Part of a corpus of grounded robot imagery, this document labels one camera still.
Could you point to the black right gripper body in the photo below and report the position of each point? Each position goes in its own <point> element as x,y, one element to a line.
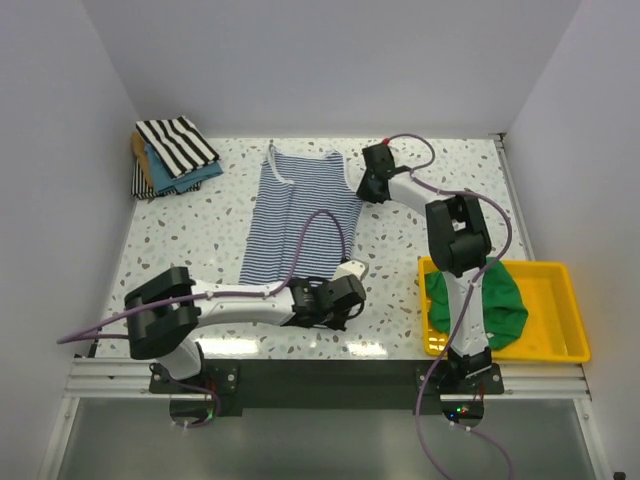
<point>365,189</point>

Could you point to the aluminium frame rail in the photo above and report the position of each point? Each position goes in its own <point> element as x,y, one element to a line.
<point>207,230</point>

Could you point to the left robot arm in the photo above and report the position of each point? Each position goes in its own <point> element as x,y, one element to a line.
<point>164,311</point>

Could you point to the yellow plastic tray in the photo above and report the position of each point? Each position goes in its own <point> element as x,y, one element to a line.
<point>554,331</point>

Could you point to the black white wide-striped folded top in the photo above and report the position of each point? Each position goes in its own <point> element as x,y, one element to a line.
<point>178,144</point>

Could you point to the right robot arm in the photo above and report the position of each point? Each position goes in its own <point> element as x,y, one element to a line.
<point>459,245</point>

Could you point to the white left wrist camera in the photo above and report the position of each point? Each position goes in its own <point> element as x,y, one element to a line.
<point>350,272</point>

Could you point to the mustard folded tank top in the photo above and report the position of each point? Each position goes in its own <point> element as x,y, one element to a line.
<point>138,148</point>

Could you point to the green tank top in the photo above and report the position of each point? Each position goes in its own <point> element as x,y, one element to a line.
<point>505,314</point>

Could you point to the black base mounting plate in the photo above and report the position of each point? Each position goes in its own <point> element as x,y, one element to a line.
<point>227,387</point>

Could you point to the thin-striped black white folded top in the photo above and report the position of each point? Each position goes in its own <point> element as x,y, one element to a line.
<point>142,190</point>

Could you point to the blue white striped tank top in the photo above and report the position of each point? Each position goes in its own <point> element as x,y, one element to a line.
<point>304,219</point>

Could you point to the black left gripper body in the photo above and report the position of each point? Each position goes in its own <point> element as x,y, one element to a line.
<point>336,319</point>

